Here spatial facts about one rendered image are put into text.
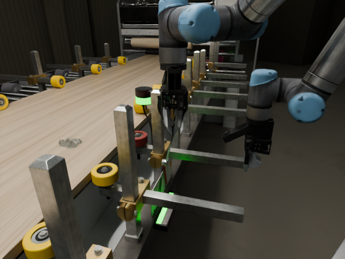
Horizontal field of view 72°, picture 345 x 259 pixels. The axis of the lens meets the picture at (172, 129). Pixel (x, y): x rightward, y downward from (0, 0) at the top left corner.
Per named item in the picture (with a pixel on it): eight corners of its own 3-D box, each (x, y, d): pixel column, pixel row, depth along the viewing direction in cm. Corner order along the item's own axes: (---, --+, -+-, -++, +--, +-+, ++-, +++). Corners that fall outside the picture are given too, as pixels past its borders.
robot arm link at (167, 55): (158, 45, 66) (187, 45, 66) (158, 62, 67) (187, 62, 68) (159, 48, 59) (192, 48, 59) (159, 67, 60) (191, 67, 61)
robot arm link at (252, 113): (247, 108, 75) (247, 100, 82) (245, 121, 77) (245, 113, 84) (272, 110, 73) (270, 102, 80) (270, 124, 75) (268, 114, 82)
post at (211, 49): (210, 95, 231) (214, 42, 211) (210, 95, 228) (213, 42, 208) (207, 94, 232) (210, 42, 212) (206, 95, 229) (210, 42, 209)
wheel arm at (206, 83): (246, 87, 151) (247, 81, 149) (246, 89, 147) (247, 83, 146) (170, 82, 163) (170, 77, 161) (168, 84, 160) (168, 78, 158)
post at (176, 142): (179, 155, 120) (181, 57, 100) (177, 159, 117) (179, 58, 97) (173, 154, 121) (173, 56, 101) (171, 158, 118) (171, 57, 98)
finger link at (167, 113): (163, 141, 69) (163, 110, 66) (162, 132, 75) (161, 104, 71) (174, 141, 69) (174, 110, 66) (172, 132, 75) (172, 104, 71)
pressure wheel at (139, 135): (151, 155, 101) (150, 130, 97) (144, 165, 94) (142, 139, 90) (133, 152, 103) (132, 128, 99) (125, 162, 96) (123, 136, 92)
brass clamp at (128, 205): (152, 192, 78) (152, 180, 76) (135, 223, 66) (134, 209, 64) (134, 189, 79) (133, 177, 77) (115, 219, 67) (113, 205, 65)
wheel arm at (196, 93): (246, 99, 129) (247, 92, 127) (246, 101, 125) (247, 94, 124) (158, 92, 141) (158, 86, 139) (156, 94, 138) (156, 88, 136)
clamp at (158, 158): (171, 151, 99) (171, 141, 97) (161, 169, 87) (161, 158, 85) (158, 150, 101) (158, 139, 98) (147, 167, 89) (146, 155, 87)
